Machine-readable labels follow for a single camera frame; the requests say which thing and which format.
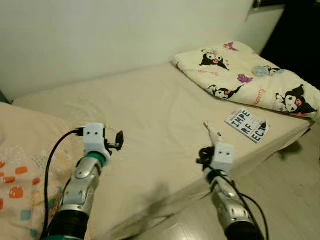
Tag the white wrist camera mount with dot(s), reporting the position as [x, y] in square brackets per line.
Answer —
[223, 155]
[94, 135]

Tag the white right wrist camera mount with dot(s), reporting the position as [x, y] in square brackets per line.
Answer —
[223, 155]

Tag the bed with beige sheet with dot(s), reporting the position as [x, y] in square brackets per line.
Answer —
[150, 110]

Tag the cream cartoon print quilt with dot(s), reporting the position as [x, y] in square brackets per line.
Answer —
[240, 65]

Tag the white book with blue letters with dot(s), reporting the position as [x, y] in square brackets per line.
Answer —
[245, 125]

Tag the white wrapper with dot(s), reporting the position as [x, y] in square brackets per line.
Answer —
[212, 134]

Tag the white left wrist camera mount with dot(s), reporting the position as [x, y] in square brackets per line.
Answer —
[94, 135]

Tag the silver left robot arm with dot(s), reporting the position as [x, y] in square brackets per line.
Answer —
[80, 190]

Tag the pink pillow with coloured dots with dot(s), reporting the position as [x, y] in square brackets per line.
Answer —
[25, 150]

